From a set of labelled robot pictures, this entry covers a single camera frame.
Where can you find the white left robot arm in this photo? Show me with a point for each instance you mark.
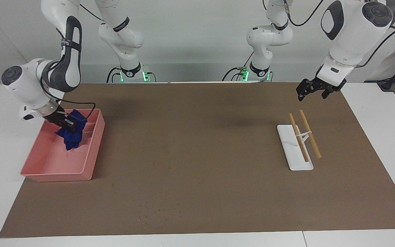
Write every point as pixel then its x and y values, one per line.
pixel 355 34

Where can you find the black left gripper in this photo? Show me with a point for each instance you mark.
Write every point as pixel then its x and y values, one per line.
pixel 324 83

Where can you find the scattered water droplets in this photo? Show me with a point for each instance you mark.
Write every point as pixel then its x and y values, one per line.
pixel 145 223

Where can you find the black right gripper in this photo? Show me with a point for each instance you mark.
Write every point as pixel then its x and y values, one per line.
pixel 56 119

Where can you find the wooden rack rod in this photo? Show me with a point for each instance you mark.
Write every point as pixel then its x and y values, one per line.
pixel 298 137
pixel 310 135

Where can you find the brown table mat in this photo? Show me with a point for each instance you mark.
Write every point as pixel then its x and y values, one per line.
pixel 218 137

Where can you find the pink plastic tray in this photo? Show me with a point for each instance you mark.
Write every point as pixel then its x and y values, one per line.
pixel 57 164

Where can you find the white towel rack base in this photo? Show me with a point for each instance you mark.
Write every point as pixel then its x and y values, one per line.
pixel 300 164

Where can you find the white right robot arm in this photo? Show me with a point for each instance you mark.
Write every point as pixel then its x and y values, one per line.
pixel 22 85

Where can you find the blue towel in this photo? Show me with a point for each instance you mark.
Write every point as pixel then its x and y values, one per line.
pixel 70 142

